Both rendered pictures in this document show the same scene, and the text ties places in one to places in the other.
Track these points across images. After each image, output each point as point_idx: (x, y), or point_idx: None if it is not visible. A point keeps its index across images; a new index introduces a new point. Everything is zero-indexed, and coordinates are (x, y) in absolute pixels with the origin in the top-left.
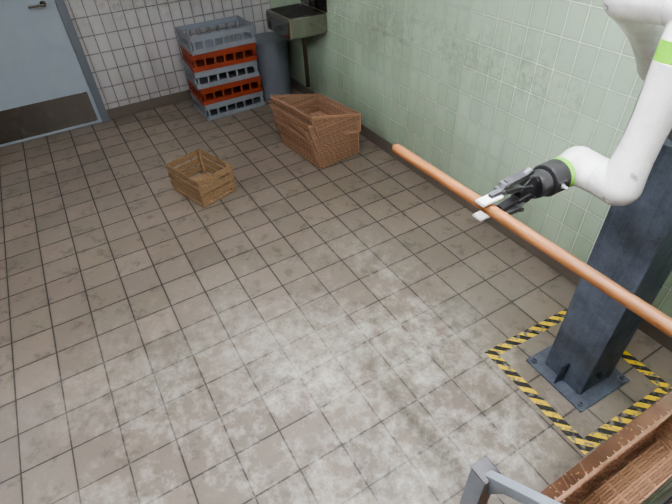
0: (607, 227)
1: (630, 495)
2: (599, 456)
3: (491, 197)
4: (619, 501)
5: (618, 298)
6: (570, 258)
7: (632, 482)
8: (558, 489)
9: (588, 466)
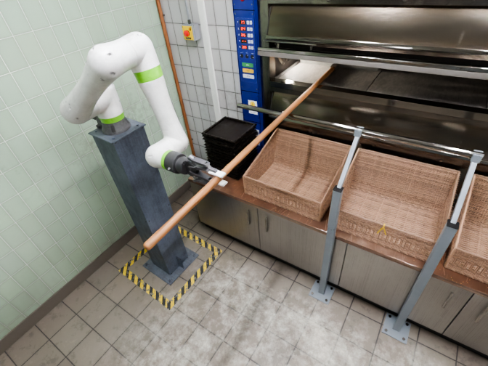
0: (137, 192)
1: (275, 195)
2: (263, 205)
3: (217, 171)
4: (280, 197)
5: (266, 133)
6: (251, 144)
7: None
8: (287, 213)
9: (270, 207)
